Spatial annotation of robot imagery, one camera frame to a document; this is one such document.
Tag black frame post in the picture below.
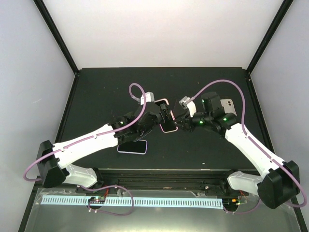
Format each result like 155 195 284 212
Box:
246 0 294 74
33 0 79 75

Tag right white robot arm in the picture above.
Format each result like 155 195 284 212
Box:
174 92 300 209

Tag phone in lilac case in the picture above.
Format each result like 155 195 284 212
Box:
117 140 148 155

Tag magenta bare phone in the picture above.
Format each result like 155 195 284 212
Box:
172 99 188 119

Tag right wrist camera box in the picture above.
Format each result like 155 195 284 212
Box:
179 96 197 117

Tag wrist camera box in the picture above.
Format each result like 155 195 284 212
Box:
179 96 197 117
140 92 155 105

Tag light blue slotted cable duct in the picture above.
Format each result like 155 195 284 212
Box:
41 195 223 209

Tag left small circuit board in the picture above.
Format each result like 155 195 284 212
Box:
88 196 106 204

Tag black table mat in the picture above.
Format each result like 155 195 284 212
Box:
58 67 266 170

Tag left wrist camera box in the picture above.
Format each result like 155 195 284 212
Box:
140 92 155 105

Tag left black frame post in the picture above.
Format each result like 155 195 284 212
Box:
33 0 79 75

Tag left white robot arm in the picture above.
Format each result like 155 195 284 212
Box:
37 99 174 193

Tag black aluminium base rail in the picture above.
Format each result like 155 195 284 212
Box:
90 169 239 196

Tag small circuit board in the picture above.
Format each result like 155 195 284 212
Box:
88 196 106 204
223 191 249 206

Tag right black frame post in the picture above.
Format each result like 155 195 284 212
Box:
246 0 294 74

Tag right small circuit board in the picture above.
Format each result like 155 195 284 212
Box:
223 191 249 206

